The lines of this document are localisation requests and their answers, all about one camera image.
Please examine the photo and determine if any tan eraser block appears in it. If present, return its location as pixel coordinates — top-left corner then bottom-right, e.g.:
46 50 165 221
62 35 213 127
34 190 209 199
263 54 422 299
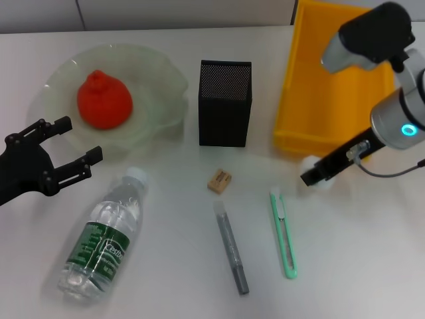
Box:
206 168 233 193

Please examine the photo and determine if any mint green utility knife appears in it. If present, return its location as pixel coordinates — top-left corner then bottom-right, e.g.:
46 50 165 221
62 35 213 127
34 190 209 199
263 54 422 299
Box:
269 186 298 280

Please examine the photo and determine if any right gripper connector cable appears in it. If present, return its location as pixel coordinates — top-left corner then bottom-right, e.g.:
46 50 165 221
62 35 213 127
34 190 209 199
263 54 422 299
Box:
347 141 425 177

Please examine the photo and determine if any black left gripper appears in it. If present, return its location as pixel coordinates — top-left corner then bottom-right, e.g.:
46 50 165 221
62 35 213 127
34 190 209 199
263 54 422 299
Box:
0 116 103 207

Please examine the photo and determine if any pale green glass plate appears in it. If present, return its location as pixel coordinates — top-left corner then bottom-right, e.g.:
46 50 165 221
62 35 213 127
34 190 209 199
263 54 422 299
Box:
42 43 190 156

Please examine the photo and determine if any yellow plastic storage bin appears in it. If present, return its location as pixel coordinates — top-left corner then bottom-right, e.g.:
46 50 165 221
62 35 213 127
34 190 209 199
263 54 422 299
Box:
272 0 396 163

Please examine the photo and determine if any clear green-label water bottle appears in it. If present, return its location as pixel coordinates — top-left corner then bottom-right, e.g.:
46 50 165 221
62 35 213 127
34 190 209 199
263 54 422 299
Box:
56 167 150 296

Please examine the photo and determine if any white paper ball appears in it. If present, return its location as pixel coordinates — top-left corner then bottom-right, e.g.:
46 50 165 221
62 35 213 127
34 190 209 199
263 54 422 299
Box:
301 155 337 191

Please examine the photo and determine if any grey pen with clear cap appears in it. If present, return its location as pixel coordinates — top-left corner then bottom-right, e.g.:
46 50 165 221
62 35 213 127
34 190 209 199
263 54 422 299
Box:
212 200 250 296

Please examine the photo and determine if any orange fruit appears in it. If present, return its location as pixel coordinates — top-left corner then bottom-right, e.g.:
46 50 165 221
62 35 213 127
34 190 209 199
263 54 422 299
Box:
76 68 134 131

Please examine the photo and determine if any black mesh pen holder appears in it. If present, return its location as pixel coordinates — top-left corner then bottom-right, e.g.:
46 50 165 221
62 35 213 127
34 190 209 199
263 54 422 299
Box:
198 59 253 148

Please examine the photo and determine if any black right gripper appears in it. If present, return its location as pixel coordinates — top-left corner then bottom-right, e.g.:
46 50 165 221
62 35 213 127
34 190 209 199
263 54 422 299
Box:
300 128 388 187

